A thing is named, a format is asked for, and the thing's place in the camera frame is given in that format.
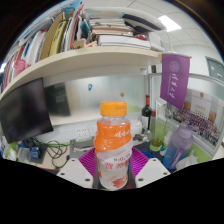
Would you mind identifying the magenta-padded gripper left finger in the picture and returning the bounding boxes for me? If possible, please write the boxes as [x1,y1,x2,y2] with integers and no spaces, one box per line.
[56,147,100,190]

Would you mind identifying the translucent purple water jug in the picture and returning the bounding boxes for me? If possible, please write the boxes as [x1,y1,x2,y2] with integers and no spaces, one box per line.
[162,121,199,170]

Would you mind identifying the white wall socket row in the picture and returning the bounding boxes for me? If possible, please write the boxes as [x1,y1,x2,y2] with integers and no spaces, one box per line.
[74,124,99,140]

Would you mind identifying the group photo poster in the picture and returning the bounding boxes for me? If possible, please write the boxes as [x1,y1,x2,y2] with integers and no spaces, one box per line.
[164,88,224,148]

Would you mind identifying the glass with yellow liquid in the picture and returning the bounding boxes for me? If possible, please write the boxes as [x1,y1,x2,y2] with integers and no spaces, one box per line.
[149,133,164,153]

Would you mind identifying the white lidded pot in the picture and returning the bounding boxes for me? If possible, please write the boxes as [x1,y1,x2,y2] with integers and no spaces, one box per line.
[129,118,144,138]

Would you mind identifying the small blue box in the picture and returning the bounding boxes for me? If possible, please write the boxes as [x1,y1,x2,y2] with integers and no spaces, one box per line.
[29,145,43,160]

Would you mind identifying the white plastic bottle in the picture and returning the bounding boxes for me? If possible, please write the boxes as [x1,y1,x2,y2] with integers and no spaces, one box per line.
[159,130,174,157]

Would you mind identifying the black computer monitor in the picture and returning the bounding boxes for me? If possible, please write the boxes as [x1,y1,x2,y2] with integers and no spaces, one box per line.
[0,77,54,145]

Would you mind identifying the white ceiling light panels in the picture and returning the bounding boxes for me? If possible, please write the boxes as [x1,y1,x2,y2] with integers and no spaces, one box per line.
[157,14,183,33]

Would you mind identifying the purple pennant flag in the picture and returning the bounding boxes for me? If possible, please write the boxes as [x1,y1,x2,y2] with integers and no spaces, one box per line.
[159,53,192,111]

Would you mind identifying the black cable bundle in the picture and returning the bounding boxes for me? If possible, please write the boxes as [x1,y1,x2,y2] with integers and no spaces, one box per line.
[31,136,71,169]

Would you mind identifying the white tissue pack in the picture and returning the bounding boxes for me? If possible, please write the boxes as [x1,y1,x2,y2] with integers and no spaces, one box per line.
[174,149,199,171]

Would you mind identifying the beige shelf with books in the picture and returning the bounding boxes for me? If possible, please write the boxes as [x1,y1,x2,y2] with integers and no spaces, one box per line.
[0,1,168,101]

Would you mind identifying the dark wine bottle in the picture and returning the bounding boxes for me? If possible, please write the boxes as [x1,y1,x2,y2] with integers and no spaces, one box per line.
[141,94,153,132]

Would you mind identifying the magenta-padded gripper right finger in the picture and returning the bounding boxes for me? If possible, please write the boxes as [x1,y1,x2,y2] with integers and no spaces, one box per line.
[128,147,172,190]

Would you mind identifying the orange-capped drink bottle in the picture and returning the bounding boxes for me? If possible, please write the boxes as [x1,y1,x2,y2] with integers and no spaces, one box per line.
[93,101,134,192]

